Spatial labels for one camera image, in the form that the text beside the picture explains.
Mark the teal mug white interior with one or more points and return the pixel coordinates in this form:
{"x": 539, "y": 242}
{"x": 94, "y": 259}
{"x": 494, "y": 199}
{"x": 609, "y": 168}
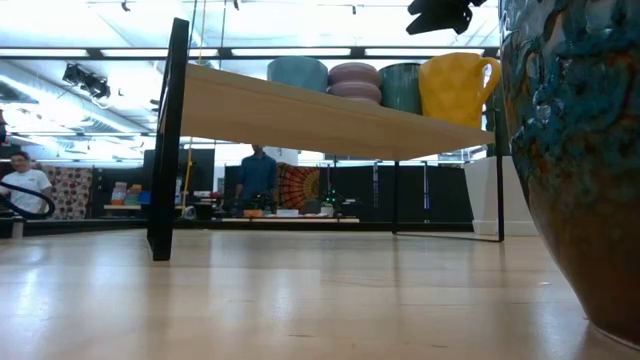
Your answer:
{"x": 400, "y": 87}

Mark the blue faceted mug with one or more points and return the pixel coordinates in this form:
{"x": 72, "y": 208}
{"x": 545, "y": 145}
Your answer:
{"x": 297, "y": 75}

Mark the wooden shelf riser black legs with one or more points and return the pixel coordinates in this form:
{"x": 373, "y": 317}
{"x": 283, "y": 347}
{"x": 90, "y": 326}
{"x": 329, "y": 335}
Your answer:
{"x": 300, "y": 115}

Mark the patterned cloth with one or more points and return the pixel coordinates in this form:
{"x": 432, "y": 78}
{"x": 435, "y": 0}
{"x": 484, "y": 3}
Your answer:
{"x": 70, "y": 192}

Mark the black rig frame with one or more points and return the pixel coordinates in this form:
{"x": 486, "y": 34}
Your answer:
{"x": 425, "y": 226}

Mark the black device green lights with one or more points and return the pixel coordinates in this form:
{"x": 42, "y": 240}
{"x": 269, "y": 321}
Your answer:
{"x": 330, "y": 200}

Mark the black partition wall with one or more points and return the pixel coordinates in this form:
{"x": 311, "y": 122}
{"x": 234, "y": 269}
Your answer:
{"x": 450, "y": 195}

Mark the black ceiling spotlight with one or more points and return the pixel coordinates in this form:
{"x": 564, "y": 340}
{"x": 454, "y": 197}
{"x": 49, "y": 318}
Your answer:
{"x": 100, "y": 89}

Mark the long overhead light bar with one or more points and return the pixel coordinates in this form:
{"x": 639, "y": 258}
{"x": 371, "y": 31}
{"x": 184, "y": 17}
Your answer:
{"x": 226, "y": 52}

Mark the white round column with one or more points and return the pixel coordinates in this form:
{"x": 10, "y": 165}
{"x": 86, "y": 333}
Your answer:
{"x": 287, "y": 156}

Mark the orange mandala tapestry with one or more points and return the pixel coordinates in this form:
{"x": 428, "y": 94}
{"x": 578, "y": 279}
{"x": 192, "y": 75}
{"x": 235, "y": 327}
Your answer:
{"x": 297, "y": 187}

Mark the person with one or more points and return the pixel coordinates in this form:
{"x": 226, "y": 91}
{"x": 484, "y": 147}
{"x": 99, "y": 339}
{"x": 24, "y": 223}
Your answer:
{"x": 25, "y": 175}
{"x": 257, "y": 175}

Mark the blue brown glazed mug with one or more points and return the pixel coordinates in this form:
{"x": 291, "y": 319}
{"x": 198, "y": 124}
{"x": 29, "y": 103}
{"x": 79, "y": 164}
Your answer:
{"x": 575, "y": 150}

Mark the pink ribbed mug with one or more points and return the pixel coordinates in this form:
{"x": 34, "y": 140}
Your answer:
{"x": 355, "y": 80}

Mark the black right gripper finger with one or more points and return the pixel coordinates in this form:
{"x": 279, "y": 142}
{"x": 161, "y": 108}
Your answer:
{"x": 460, "y": 20}
{"x": 440, "y": 7}

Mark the yellow pole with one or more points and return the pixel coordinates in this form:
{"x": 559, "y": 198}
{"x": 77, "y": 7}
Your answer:
{"x": 188, "y": 170}

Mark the green cactus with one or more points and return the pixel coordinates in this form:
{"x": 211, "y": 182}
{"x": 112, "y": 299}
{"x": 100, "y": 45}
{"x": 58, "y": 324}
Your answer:
{"x": 491, "y": 140}

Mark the yellow faceted mug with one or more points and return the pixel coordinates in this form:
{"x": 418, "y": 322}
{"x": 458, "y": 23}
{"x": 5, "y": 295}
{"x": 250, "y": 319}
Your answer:
{"x": 455, "y": 90}

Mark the small orange box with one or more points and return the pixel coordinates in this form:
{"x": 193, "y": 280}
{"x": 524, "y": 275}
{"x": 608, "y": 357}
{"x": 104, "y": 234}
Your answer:
{"x": 252, "y": 213}

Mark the stacked colourful bins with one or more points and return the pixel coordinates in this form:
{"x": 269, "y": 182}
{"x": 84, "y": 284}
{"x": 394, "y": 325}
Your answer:
{"x": 120, "y": 192}

